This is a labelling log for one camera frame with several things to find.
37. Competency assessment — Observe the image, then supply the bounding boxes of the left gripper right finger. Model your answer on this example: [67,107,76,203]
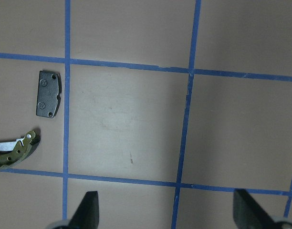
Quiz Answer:
[233,188,292,229]

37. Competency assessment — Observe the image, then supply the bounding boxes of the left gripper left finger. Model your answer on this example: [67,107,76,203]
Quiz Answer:
[47,190,100,229]

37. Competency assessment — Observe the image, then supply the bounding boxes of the olive brake shoe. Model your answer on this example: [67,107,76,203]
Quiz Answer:
[0,130,41,170]

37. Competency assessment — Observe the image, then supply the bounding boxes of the black brake pad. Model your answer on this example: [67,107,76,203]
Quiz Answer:
[36,70,62,118]

